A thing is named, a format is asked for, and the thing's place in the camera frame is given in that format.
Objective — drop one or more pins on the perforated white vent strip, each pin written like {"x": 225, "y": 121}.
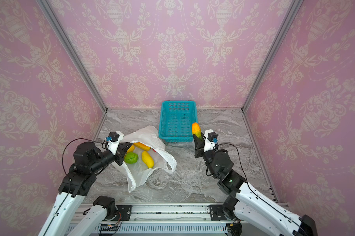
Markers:
{"x": 158, "y": 229}

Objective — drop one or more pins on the corner aluminium post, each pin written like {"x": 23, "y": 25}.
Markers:
{"x": 280, "y": 35}
{"x": 70, "y": 50}

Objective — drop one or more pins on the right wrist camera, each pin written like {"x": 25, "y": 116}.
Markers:
{"x": 211, "y": 140}

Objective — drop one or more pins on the left corner aluminium post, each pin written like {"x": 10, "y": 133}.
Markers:
{"x": 70, "y": 50}

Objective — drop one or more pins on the yellow lemon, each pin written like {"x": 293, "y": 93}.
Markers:
{"x": 147, "y": 159}

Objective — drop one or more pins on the aluminium front rail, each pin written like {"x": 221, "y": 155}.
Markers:
{"x": 198, "y": 212}

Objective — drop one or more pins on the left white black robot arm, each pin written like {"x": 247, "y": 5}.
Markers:
{"x": 71, "y": 193}

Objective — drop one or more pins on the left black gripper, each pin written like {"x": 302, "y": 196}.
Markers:
{"x": 120, "y": 154}

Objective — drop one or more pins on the yellow banana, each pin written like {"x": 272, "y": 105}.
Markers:
{"x": 138, "y": 145}

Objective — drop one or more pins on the orange green mango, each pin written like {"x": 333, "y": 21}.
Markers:
{"x": 196, "y": 131}

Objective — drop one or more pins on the right corner aluminium post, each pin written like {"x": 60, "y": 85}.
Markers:
{"x": 280, "y": 35}

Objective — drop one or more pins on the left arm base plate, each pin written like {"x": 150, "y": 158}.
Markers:
{"x": 121, "y": 212}

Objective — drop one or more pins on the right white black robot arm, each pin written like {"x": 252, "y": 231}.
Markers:
{"x": 244, "y": 202}

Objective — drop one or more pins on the teal plastic basket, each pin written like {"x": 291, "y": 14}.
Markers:
{"x": 176, "y": 119}

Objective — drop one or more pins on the white plastic bag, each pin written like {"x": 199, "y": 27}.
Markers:
{"x": 138, "y": 173}

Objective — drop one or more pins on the green apple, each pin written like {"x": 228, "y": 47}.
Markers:
{"x": 131, "y": 158}

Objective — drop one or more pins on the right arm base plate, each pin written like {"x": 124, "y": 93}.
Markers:
{"x": 222, "y": 213}

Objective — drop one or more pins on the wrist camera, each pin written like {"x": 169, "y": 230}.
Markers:
{"x": 114, "y": 138}
{"x": 211, "y": 140}

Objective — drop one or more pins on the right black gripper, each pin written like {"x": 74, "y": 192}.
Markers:
{"x": 201, "y": 149}

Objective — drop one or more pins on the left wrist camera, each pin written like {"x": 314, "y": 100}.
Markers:
{"x": 114, "y": 138}

